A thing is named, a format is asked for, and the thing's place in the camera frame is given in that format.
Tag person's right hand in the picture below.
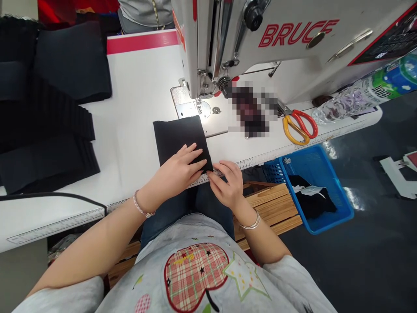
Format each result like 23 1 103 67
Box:
208 160 254 223

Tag stack of black fabric pieces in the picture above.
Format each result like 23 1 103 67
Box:
0 15 113 196

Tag person's legs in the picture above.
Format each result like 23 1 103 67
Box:
140 177 236 250

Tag red and yellow scissors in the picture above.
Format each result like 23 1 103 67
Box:
277 101 318 146

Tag pink-edged white table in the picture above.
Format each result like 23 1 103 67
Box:
106 28 179 56

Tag black garment with white label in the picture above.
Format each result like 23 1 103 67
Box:
286 174 338 220

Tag clear plastic water bottle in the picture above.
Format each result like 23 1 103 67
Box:
311 54 417 127

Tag red cloth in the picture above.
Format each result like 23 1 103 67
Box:
37 0 120 32

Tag small dark brown object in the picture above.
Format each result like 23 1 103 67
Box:
312 95 334 107

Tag white metal stand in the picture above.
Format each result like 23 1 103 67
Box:
379 151 417 200

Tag white industrial sewing machine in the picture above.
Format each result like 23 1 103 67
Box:
169 0 417 138

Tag person's left hand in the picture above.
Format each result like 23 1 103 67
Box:
139 143 214 213

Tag blue plastic basket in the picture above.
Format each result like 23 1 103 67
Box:
263 145 355 236

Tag person's body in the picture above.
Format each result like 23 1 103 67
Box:
11 213 340 313

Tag white ruler strip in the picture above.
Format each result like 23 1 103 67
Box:
6 123 369 246

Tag black cable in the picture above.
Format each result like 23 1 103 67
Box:
0 191 109 213

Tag wooden slatted bench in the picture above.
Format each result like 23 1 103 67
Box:
107 181 304 289

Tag black rectangular fabric piece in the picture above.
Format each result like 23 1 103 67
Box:
153 115 214 174

